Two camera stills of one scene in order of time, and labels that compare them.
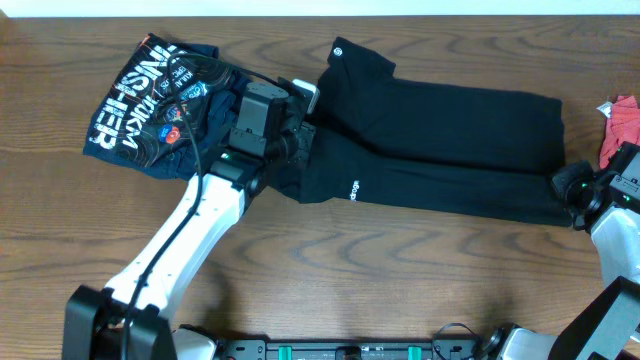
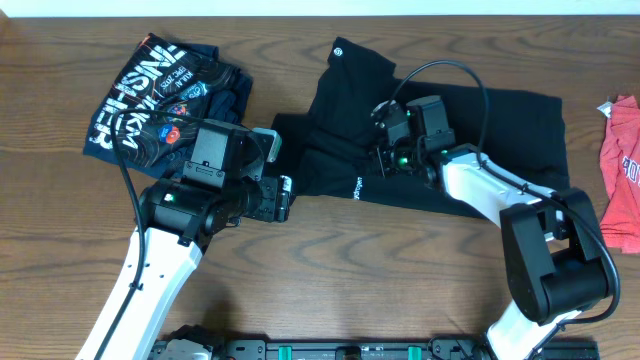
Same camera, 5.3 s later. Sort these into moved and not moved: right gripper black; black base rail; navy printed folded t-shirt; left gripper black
Moved: left gripper black; right gripper black
Not moved: black base rail; navy printed folded t-shirt
